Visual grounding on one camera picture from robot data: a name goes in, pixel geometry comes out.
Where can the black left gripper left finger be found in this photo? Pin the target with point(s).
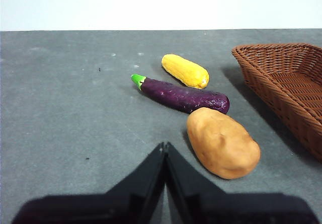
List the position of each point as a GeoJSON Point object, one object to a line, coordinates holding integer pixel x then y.
{"type": "Point", "coordinates": [120, 204]}

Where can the brown potato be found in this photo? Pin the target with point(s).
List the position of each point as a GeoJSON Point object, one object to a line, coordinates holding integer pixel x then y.
{"type": "Point", "coordinates": [221, 143]}

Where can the yellow corn cob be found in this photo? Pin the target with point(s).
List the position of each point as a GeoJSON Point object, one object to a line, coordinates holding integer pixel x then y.
{"type": "Point", "coordinates": [184, 70]}

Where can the purple eggplant with green stem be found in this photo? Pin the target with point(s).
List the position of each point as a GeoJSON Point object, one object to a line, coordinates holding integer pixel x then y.
{"type": "Point", "coordinates": [181, 96]}

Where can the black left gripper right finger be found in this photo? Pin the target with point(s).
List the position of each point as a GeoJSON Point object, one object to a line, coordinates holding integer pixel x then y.
{"type": "Point", "coordinates": [213, 206]}

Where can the brown wicker basket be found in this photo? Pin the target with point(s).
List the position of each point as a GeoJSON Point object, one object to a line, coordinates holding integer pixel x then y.
{"type": "Point", "coordinates": [289, 83]}

